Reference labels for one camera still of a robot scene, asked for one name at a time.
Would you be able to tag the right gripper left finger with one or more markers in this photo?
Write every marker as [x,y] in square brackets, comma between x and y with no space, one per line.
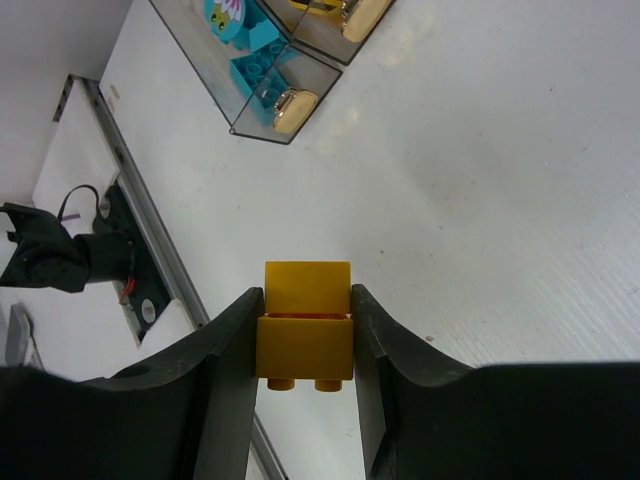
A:
[185,412]

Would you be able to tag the teal base lego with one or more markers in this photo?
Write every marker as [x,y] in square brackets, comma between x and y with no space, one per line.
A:
[261,82]

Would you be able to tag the teal frog lego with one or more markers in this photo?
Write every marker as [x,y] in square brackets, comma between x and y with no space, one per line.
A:
[231,20]

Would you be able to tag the yellow lego plate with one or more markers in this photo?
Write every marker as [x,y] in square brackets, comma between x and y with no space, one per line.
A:
[318,7]

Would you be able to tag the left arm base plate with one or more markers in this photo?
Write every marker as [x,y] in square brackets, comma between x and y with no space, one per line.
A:
[142,292]

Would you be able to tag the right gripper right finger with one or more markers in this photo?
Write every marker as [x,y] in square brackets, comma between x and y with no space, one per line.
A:
[425,415]

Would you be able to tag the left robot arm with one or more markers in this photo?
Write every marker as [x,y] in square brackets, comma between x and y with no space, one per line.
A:
[40,253]

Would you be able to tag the teal lego brick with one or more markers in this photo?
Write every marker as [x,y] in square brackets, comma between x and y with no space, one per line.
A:
[267,41]

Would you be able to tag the yellow square lego brick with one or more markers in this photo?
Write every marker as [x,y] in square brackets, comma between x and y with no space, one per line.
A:
[317,349]

